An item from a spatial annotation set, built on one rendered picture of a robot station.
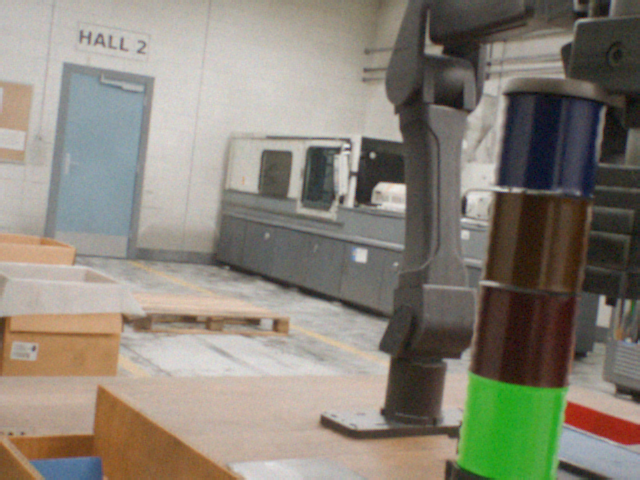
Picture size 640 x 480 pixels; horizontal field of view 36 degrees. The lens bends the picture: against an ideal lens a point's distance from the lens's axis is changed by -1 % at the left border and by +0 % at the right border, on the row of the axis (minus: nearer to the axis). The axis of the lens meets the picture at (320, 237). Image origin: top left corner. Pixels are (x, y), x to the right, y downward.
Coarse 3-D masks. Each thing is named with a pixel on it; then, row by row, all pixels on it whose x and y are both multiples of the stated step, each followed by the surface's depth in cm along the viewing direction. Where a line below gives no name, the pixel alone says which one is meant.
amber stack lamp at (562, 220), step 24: (504, 192) 35; (504, 216) 35; (528, 216) 35; (552, 216) 35; (576, 216) 35; (504, 240) 35; (528, 240) 35; (552, 240) 35; (576, 240) 35; (504, 264) 35; (528, 264) 35; (552, 264) 35; (576, 264) 35; (552, 288) 35; (576, 288) 35
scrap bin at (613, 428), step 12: (576, 408) 99; (588, 408) 98; (576, 420) 99; (588, 420) 98; (600, 420) 96; (612, 420) 95; (624, 420) 94; (600, 432) 96; (612, 432) 95; (624, 432) 94; (636, 432) 93; (624, 444) 94; (636, 444) 93
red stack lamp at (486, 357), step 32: (480, 288) 37; (512, 288) 36; (480, 320) 36; (512, 320) 35; (544, 320) 35; (576, 320) 36; (480, 352) 36; (512, 352) 35; (544, 352) 35; (512, 384) 35; (544, 384) 35
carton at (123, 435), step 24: (96, 408) 78; (120, 408) 74; (0, 432) 61; (24, 432) 75; (96, 432) 77; (120, 432) 73; (144, 432) 70; (168, 432) 66; (0, 456) 59; (24, 456) 75; (48, 456) 76; (72, 456) 77; (96, 456) 77; (120, 456) 73; (144, 456) 69; (168, 456) 66; (192, 456) 63
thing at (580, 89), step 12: (516, 84) 35; (528, 84) 35; (540, 84) 34; (552, 84) 34; (564, 84) 34; (576, 84) 34; (588, 84) 34; (564, 96) 35; (576, 96) 34; (588, 96) 34; (600, 96) 35; (456, 468) 36
